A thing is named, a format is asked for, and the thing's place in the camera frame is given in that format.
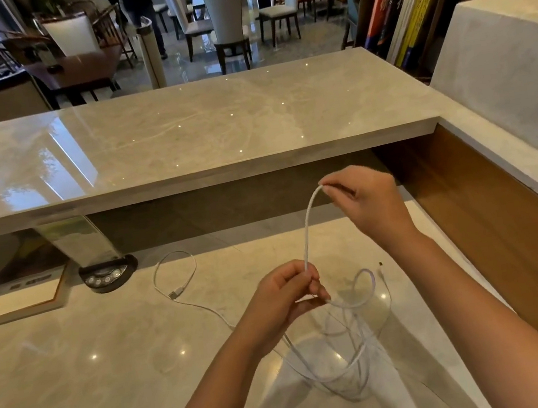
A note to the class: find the dark wooden table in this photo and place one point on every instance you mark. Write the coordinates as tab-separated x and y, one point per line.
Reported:
74	64

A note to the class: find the row of upright books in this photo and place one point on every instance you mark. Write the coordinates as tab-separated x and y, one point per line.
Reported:
402	18

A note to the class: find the dark wooden frame armchair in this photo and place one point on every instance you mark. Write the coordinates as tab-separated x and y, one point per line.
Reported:
112	28
17	47

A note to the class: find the dark yellow printed packet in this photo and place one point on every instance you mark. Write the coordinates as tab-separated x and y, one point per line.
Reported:
39	253

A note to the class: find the teal chair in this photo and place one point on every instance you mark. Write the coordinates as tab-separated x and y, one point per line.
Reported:
353	5

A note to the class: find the white cushioned wooden armchair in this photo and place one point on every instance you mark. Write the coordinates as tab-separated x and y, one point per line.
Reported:
70	34

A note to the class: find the white flat box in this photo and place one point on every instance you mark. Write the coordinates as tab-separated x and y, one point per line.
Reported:
23	302

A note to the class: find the person's right hand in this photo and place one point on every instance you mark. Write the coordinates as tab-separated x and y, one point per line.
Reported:
376	206

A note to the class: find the black round button base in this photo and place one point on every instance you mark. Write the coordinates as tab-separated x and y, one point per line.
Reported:
107	276

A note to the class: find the person's left hand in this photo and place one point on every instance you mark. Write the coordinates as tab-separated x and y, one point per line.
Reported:
278	305

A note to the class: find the clear acrylic sign holder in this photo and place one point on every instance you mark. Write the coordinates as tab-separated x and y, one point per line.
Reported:
79	240

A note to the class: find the tall white high-back chair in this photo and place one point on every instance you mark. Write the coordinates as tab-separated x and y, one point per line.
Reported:
224	13

